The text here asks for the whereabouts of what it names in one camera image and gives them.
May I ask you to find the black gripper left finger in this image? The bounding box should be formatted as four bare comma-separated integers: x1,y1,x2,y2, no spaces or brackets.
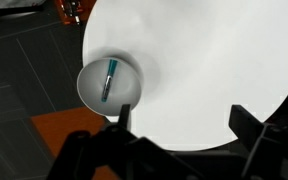
118,103,132,130

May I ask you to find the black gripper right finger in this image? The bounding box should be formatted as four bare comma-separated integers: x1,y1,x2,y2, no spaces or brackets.
228,104,269,152

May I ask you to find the white round bowl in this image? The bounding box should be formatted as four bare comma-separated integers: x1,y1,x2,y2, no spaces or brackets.
76,57,142,118

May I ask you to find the teal and silver marker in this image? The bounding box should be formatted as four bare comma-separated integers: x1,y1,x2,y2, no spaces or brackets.
100,59,119,103

